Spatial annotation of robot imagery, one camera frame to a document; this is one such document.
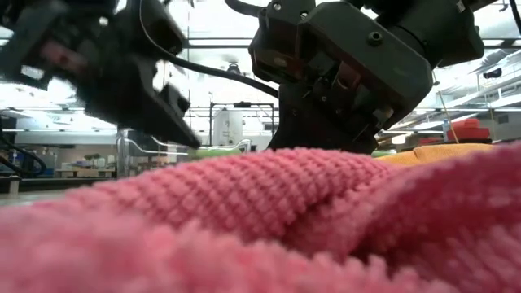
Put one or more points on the red object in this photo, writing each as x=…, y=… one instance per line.
x=470, y=130

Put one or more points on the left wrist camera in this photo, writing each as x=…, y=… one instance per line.
x=36, y=45

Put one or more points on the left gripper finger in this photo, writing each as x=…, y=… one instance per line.
x=163, y=122
x=176, y=101

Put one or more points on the black ceiling device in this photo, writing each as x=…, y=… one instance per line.
x=233, y=67
x=492, y=73

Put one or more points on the black overhead crossbar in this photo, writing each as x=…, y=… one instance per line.
x=215, y=42

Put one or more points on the pink microfiber towel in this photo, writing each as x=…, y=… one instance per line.
x=260, y=228

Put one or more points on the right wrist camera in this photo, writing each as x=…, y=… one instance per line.
x=277, y=45

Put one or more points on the clear plastic bin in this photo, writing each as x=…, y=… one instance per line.
x=134, y=154

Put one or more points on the white pillar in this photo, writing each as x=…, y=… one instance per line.
x=228, y=126

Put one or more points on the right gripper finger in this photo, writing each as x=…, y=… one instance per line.
x=301, y=126
x=350, y=142

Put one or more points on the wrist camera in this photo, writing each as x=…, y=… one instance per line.
x=277, y=45
x=36, y=45

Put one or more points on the orange microfiber towel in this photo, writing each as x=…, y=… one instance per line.
x=439, y=154

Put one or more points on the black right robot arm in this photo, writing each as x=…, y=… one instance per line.
x=439, y=28

